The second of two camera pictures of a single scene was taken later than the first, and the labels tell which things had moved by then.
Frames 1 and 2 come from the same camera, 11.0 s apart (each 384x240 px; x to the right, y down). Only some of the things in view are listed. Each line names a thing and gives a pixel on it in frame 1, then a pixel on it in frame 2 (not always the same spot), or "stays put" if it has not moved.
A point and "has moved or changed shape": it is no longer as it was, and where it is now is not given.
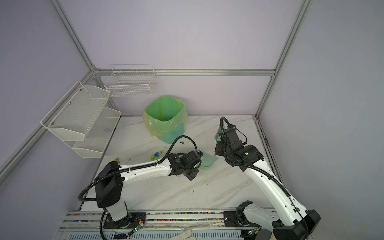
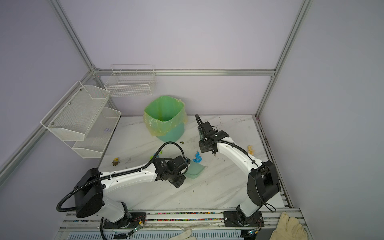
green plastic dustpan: x=207 y=160 has moved or changed shape
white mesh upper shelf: x=72 y=118 stays put
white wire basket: x=135 y=80 stays put
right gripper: x=217 y=148 → x=202 y=149
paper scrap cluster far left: x=156 y=154 stays put
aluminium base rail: x=89 y=225 stays put
